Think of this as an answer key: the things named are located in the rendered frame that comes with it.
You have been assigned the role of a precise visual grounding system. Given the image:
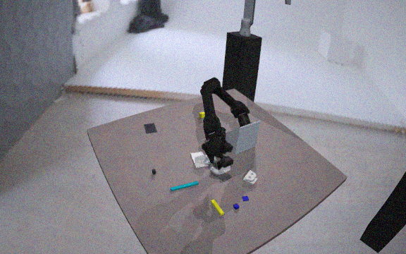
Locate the teal flat bar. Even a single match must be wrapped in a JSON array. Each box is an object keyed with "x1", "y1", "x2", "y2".
[{"x1": 171, "y1": 181, "x2": 199, "y2": 191}]

